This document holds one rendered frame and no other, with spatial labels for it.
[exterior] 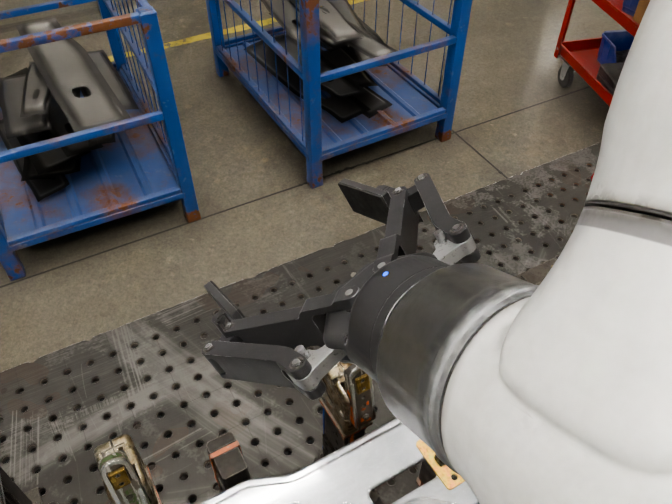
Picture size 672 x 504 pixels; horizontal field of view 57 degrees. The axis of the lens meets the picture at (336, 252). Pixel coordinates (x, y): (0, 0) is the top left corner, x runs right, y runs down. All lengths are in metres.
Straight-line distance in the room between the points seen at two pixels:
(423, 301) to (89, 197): 2.56
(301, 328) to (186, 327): 1.12
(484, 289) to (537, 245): 1.45
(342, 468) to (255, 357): 0.59
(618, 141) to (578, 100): 3.52
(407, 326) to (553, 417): 0.09
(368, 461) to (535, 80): 3.13
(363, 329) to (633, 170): 0.16
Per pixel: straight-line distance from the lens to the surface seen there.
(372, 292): 0.32
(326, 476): 0.94
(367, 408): 0.97
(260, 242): 2.64
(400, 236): 0.40
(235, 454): 0.98
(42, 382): 1.52
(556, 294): 0.22
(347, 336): 0.34
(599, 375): 0.20
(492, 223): 1.75
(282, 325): 0.39
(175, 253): 2.67
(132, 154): 2.95
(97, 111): 2.66
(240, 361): 0.39
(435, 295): 0.28
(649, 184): 0.20
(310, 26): 2.46
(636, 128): 0.21
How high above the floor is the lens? 1.86
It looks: 46 degrees down
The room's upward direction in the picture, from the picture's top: straight up
